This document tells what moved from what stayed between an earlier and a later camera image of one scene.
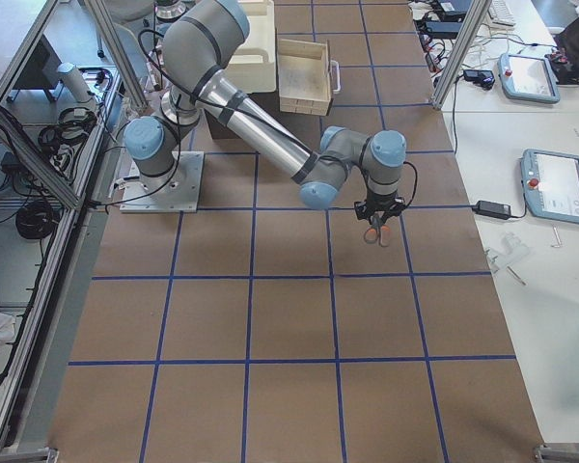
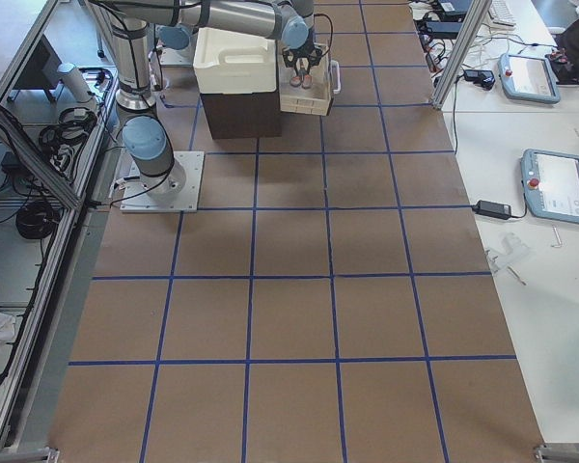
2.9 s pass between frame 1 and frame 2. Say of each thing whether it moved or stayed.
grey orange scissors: moved
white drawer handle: stayed
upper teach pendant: stayed
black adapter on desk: stayed
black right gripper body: moved
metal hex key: stayed
